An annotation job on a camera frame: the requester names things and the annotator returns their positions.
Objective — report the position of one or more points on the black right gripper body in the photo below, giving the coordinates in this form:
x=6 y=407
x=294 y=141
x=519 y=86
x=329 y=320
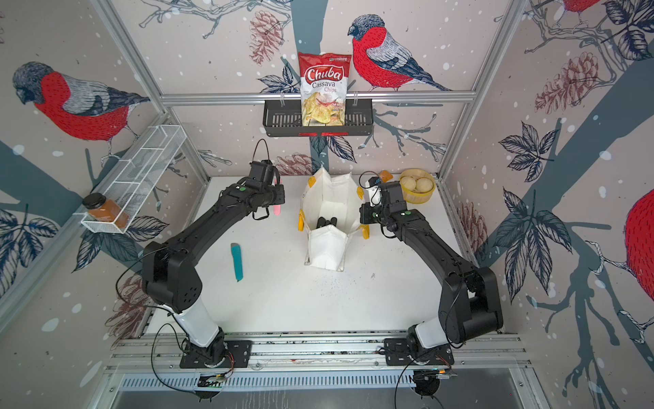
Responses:
x=375 y=215

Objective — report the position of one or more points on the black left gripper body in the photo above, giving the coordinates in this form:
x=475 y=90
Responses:
x=274 y=195

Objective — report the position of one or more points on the white tote pouch yellow handles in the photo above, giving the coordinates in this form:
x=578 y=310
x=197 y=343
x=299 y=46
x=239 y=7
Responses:
x=331 y=196

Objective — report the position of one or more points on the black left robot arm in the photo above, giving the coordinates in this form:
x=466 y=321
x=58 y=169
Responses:
x=169 y=275

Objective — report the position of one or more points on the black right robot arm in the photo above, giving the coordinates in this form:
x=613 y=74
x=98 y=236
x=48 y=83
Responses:
x=469 y=304

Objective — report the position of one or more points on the orange sachet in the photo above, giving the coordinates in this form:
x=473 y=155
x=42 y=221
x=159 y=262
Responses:
x=385 y=176

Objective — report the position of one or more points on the white steamed bun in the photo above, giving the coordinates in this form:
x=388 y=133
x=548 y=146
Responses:
x=409 y=183
x=424 y=185

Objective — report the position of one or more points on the yellow bamboo steamer basket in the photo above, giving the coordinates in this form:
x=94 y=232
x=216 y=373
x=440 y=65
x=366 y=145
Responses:
x=414 y=197

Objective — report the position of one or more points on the Chuba cassava chips bag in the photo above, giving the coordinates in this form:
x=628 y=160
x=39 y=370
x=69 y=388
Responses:
x=323 y=88

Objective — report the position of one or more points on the orange sauce jar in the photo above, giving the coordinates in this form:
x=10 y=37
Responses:
x=105 y=210

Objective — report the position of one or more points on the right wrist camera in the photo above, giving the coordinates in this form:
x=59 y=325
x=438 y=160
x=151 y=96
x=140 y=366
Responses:
x=373 y=187

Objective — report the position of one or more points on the black wire wall basket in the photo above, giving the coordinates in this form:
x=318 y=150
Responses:
x=283 y=119

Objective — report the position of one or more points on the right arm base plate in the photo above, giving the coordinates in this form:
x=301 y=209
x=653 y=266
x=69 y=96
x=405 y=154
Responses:
x=400 y=352

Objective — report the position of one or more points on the white wire wall shelf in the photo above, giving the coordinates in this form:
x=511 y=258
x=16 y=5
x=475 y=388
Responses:
x=137 y=177

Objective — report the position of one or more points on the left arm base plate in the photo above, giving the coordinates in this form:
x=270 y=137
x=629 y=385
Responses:
x=221 y=354

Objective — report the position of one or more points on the aluminium rail frame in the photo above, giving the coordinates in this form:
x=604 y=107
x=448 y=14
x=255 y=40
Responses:
x=305 y=361

